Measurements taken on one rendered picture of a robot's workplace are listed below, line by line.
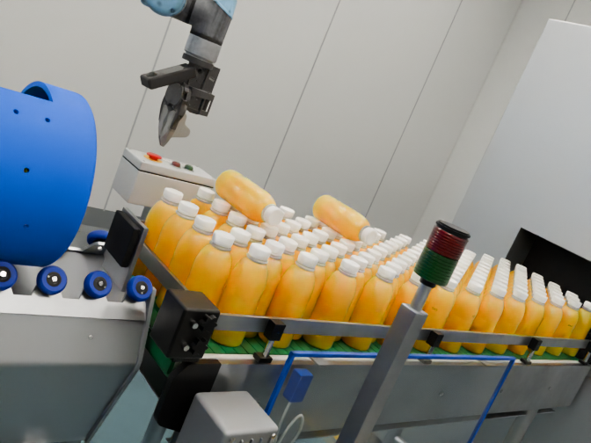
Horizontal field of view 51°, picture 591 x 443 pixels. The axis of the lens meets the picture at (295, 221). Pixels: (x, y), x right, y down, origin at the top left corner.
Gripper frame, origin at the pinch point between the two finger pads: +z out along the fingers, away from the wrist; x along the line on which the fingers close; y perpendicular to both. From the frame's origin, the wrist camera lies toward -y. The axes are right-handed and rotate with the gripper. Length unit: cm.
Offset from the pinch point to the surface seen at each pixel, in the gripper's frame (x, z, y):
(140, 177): -5.0, 8.2, -4.3
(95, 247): -20.1, 19.9, -16.2
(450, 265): -68, -5, 22
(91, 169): -42, -1, -31
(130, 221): -30.2, 10.1, -16.5
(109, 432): 41, 115, 42
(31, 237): -42, 11, -37
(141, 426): 43, 115, 56
